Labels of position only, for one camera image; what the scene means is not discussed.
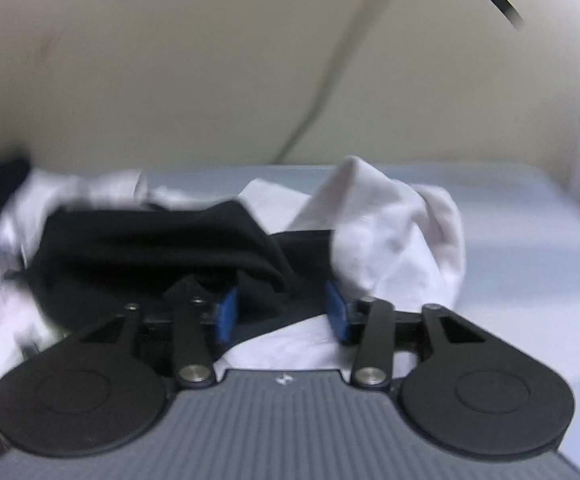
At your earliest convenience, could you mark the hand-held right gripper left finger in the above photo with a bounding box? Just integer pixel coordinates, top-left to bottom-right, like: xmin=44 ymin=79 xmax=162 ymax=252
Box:
xmin=77 ymin=287 xmax=241 ymax=389

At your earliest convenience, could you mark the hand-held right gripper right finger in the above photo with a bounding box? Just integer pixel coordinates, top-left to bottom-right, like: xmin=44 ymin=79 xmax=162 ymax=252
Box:
xmin=324 ymin=280 xmax=490 ymax=390

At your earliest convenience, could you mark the black garment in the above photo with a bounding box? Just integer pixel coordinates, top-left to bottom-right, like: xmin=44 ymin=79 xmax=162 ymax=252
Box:
xmin=26 ymin=200 xmax=338 ymax=343

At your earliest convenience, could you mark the crumpled white cloth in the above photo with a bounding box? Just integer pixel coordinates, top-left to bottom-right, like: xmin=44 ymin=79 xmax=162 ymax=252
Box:
xmin=0 ymin=169 xmax=191 ymax=361

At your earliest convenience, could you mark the light blue bedsheet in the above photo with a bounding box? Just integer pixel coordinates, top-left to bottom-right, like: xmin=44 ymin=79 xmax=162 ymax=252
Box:
xmin=142 ymin=162 xmax=580 ymax=441

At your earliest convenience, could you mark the thin wall cable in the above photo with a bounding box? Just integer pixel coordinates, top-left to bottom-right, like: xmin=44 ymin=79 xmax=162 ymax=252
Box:
xmin=276 ymin=0 xmax=395 ymax=163

